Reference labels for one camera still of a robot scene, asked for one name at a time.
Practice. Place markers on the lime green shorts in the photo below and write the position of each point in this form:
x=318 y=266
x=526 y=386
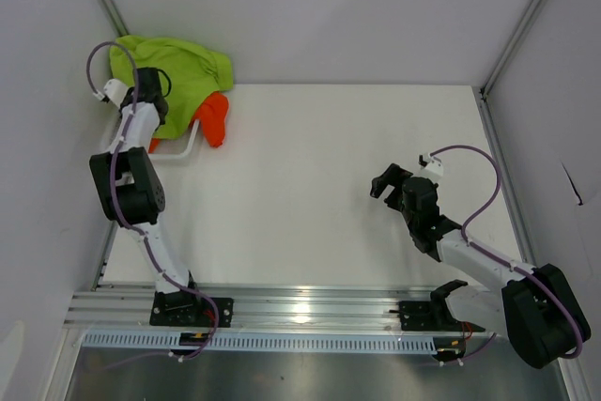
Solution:
x=192 y=73

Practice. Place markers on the white slotted cable duct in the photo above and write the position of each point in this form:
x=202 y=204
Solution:
x=268 y=342

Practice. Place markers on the white plastic basket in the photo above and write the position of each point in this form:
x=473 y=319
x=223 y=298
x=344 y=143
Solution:
x=176 y=149

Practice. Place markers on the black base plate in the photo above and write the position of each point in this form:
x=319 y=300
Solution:
x=428 y=316
x=181 y=309

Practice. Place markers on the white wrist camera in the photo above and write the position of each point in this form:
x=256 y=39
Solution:
x=430 y=167
x=114 y=91

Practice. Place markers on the right aluminium frame post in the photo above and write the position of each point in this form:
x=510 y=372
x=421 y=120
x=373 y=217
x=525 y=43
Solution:
x=513 y=44

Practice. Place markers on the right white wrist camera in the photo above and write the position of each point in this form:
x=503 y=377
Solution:
x=430 y=167

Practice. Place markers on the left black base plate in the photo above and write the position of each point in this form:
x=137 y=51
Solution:
x=181 y=309

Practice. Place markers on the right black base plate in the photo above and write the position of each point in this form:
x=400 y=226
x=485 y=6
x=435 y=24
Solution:
x=428 y=316

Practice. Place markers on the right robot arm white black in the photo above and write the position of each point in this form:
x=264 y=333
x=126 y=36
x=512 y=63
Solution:
x=534 y=308

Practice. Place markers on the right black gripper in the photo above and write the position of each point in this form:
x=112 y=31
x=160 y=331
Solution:
x=393 y=176

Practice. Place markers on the orange shorts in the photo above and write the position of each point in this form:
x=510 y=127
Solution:
x=211 y=114

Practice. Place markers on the aluminium mounting rail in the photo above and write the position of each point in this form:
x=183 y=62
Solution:
x=267 y=308

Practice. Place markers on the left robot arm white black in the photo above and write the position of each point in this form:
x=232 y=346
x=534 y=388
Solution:
x=129 y=188

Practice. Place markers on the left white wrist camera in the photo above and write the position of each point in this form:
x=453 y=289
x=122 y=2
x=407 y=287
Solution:
x=114 y=91

